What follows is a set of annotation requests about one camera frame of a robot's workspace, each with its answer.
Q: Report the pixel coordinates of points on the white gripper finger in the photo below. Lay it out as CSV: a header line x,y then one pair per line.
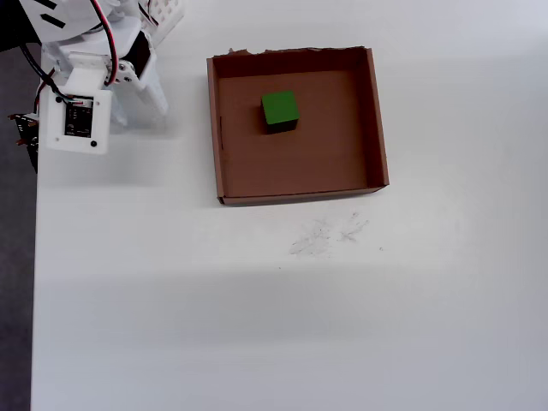
x,y
154,100
120,109

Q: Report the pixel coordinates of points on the green cube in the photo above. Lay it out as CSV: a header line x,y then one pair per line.
x,y
280,107

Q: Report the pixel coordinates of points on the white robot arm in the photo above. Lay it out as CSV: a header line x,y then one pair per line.
x,y
77,19

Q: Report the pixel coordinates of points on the brown cardboard box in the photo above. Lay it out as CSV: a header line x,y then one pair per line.
x,y
299,167

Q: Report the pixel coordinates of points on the black motor controller board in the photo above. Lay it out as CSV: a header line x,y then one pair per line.
x,y
27,141

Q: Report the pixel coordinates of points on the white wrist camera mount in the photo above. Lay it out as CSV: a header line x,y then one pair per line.
x,y
77,85

